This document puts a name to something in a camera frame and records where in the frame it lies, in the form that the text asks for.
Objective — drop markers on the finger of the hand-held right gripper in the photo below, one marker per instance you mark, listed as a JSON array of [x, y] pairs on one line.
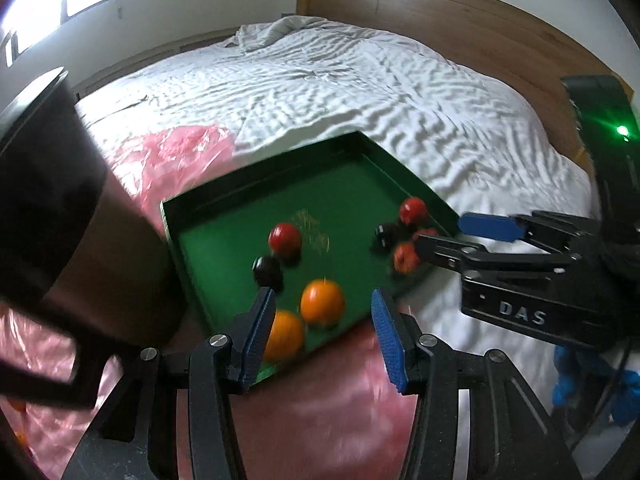
[[490, 226], [450, 252]]

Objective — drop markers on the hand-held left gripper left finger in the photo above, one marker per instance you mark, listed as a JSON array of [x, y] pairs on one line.
[[257, 330]]

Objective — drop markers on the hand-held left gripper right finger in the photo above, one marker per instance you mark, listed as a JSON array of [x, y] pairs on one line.
[[390, 345]]

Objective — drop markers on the small orange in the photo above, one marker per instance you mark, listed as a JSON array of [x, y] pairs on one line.
[[287, 335], [322, 301]]

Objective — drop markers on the red apple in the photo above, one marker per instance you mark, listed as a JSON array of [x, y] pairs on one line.
[[426, 233], [413, 210], [406, 258], [285, 239]]

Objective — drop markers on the dark plum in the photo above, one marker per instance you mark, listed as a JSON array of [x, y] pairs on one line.
[[267, 270], [386, 235]]

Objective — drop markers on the green tray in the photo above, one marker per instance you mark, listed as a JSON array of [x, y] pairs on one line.
[[225, 240]]

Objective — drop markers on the person's right hand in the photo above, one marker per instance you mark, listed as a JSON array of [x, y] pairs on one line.
[[570, 380]]

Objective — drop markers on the pink plastic sheet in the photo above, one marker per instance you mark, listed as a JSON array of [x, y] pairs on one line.
[[320, 410]]

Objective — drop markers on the white bed cover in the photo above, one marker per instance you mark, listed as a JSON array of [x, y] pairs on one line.
[[350, 85]]

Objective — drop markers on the wooden headboard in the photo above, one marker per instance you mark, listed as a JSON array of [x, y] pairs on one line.
[[450, 15]]

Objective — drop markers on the dark brown box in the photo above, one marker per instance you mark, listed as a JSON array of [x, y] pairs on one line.
[[75, 210]]

